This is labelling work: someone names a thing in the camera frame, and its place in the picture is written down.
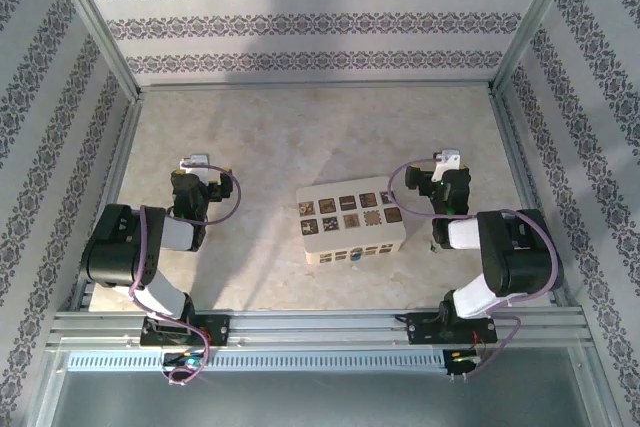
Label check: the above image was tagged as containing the white box with picture tiles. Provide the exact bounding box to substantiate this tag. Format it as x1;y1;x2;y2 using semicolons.
294;175;409;267

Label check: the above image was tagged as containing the right circuit board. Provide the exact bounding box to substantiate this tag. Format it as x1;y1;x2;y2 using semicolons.
445;347;483;380

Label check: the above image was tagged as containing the circuit board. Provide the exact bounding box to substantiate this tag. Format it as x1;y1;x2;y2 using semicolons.
445;347;483;380
161;352;208;370

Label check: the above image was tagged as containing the left circuit board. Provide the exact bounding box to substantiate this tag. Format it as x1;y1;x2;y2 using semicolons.
161;352;208;370

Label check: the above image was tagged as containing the grey metal sheet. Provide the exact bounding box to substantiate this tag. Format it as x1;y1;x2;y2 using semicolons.
45;369;604;427

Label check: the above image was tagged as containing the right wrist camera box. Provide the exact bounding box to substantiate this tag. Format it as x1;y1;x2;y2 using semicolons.
432;147;462;184

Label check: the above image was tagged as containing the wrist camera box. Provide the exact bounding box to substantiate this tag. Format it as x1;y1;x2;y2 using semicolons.
178;152;212;181
432;147;462;184

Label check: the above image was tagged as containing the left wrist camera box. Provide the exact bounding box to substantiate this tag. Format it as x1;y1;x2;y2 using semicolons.
178;152;212;181

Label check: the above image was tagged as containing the aluminium side rail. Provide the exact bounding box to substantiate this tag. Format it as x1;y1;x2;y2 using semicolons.
487;84;577;309
69;88;145;313

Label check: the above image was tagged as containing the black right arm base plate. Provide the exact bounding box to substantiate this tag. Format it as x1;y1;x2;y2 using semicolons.
394;312;499;346

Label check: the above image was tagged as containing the aluminium rear rail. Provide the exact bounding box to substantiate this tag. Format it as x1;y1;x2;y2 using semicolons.
135;78;495;94

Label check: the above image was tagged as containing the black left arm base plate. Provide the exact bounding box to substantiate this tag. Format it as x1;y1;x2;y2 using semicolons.
139;313;233;349

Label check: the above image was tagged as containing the aluminium upright post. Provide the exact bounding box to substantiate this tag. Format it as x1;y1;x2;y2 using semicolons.
489;0;587;96
43;0;141;101

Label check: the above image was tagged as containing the wide aluminium mounting rail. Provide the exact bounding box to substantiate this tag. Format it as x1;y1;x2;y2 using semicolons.
46;310;592;351

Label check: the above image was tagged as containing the slotted grey cable duct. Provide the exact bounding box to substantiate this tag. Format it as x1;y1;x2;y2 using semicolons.
64;350;450;374

